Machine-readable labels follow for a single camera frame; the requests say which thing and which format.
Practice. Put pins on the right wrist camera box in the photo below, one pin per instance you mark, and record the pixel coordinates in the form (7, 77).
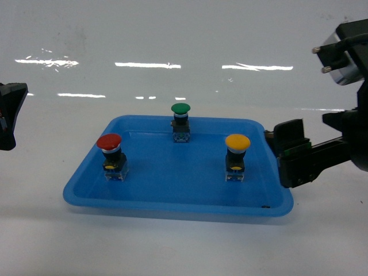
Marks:
(344, 53)

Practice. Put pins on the red mushroom push button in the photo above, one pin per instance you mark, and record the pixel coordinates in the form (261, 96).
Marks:
(115, 165)

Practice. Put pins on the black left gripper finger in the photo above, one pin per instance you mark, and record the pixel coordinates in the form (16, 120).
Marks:
(12, 97)

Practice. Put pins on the green mushroom push button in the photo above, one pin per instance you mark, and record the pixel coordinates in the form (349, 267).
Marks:
(180, 123)

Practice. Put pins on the white glossy backboard panel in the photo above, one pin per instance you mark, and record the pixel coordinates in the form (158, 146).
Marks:
(247, 53)

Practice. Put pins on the yellow mushroom push button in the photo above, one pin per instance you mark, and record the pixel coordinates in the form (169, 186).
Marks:
(237, 145)

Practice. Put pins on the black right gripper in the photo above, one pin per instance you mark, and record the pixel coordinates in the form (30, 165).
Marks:
(299, 162)

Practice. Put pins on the blue plastic tray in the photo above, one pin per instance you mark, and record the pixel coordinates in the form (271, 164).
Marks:
(172, 179)

